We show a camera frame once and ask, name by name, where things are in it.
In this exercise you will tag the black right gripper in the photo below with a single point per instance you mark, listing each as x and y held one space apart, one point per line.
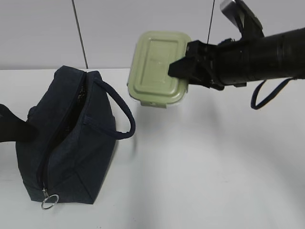
201 64

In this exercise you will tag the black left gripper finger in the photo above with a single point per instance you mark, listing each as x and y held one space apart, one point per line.
13 129

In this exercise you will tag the green lid glass food container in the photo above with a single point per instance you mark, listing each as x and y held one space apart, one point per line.
149 82

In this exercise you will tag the dark blue fabric lunch bag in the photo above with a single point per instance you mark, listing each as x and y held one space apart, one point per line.
79 118

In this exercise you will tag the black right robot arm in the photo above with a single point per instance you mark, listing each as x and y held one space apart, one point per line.
235 63

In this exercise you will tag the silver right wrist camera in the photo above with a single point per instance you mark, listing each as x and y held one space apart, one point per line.
236 11

